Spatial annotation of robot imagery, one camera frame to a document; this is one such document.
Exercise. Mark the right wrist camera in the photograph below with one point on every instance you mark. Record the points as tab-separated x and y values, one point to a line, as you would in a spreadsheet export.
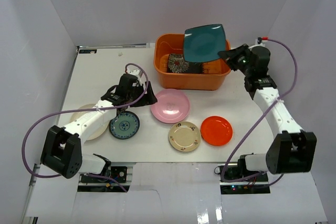
261	41

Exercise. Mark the orange round plate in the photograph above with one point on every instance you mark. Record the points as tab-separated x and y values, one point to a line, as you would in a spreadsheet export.
216	131

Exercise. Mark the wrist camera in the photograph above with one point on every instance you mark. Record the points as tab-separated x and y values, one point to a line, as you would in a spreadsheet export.
136	72
261	41

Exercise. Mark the beige round patterned plate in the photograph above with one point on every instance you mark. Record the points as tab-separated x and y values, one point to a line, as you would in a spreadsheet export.
184	136

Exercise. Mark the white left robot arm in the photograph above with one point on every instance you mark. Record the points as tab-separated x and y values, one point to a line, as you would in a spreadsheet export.
62	150

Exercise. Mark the blue floral round plate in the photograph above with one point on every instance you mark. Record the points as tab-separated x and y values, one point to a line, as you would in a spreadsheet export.
125	125

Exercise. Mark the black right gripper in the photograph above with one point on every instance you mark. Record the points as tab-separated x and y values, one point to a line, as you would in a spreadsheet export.
234	54

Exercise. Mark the orange plastic bin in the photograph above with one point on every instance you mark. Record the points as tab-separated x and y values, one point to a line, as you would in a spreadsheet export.
211	77

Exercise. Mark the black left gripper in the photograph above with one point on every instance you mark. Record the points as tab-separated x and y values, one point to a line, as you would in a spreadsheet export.
143	95

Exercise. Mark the teal square plate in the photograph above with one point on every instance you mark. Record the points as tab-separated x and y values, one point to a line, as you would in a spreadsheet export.
203	43

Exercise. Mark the black square floral plate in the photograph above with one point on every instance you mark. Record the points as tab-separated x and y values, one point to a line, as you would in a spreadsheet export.
177	64

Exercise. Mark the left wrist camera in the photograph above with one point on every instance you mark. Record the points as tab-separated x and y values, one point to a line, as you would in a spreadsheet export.
136	72

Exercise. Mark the pink round plate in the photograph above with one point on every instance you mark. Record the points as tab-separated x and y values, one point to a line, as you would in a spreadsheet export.
172	106

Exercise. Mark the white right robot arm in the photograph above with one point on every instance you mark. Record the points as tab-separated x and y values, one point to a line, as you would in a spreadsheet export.
292	150

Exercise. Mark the cream white round plate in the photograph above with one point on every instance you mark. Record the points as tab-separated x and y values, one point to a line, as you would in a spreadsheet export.
75	116

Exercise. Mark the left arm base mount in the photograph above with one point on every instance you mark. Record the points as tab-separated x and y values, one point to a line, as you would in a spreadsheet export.
119	173

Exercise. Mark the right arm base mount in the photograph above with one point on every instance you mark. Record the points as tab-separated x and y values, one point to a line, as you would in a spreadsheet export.
250	178

